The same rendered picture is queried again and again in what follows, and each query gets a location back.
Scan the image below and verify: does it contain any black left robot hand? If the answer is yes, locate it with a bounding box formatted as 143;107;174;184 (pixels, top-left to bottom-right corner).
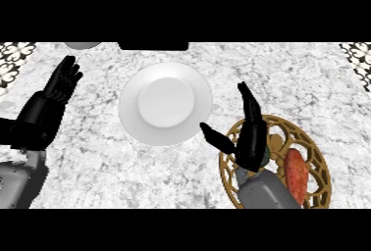
0;55;84;152

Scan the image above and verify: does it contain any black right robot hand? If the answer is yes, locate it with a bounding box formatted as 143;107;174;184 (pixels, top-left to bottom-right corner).
198;81;269;174

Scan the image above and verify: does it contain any red orange oblong squash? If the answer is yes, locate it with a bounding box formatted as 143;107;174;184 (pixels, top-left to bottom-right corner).
282;147;310;207

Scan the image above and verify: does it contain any gold openwork round placemat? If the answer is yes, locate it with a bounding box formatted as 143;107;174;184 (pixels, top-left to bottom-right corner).
217;114;334;210

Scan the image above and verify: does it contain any white oval plate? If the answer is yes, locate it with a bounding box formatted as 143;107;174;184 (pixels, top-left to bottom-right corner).
116;62;214;147

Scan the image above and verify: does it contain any dark green vegetable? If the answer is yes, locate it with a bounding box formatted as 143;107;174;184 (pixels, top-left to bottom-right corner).
260;146;272;169

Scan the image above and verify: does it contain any grey round object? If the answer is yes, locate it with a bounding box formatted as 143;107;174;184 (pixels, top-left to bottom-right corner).
62;42;103;51

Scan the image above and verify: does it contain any black flat-edged appliance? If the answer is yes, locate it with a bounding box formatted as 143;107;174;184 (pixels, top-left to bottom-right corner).
118;42;189;52

